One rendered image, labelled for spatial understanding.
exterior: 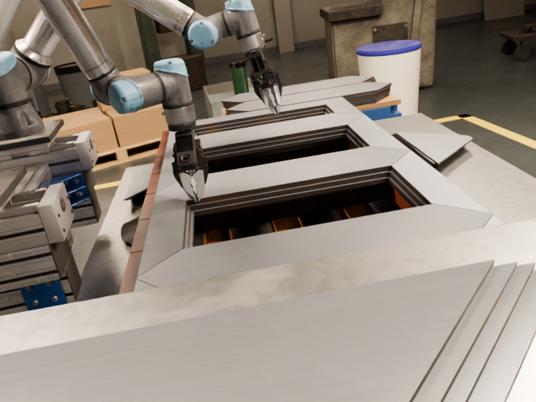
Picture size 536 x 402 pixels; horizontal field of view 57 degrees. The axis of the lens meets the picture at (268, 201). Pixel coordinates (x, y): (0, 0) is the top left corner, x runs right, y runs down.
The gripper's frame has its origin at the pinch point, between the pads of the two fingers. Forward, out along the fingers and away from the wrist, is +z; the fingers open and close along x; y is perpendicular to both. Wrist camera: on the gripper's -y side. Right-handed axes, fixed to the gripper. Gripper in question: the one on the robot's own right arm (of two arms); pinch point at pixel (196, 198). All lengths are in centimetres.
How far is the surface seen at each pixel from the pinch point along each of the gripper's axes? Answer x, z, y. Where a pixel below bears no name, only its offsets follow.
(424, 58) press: -236, 51, 413
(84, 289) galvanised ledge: 33.5, 18.5, -4.4
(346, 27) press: -154, 7, 422
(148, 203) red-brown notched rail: 14.7, 3.9, 11.5
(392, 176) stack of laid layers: -52, 3, -2
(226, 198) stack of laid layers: -7.8, 1.9, 1.1
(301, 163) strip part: -30.9, 0.6, 14.6
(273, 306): -12, -21, -82
